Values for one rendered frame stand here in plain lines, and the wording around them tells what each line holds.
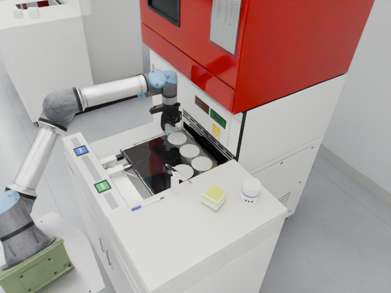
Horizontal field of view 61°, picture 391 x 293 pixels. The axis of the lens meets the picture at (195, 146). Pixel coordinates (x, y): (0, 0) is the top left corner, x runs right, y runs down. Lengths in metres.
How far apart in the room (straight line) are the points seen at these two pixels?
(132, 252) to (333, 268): 1.60
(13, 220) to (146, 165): 0.61
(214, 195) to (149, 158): 0.46
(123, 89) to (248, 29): 0.52
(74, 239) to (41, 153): 0.37
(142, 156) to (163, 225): 0.47
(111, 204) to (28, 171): 0.34
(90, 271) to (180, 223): 0.38
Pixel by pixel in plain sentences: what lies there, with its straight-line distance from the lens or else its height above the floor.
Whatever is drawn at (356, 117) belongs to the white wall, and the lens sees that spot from 2.92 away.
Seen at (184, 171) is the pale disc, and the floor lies 0.90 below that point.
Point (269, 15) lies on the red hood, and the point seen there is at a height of 1.61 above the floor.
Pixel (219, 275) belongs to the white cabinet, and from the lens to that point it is 1.40.
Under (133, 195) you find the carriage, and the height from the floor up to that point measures 0.88.
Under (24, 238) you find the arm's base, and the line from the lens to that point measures 1.29.
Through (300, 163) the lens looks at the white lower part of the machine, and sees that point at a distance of 2.08.
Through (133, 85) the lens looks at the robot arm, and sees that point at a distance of 1.36.
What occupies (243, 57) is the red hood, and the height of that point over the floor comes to 1.48.
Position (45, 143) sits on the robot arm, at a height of 1.14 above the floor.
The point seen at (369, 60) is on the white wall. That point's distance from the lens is 2.75.
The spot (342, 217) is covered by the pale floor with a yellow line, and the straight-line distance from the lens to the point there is 2.80.
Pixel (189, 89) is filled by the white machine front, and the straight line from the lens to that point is 1.69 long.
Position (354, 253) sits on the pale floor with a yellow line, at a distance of 2.64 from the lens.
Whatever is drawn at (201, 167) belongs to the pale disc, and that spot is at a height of 0.90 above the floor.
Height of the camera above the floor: 2.00
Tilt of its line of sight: 41 degrees down
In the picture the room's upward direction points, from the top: 3 degrees clockwise
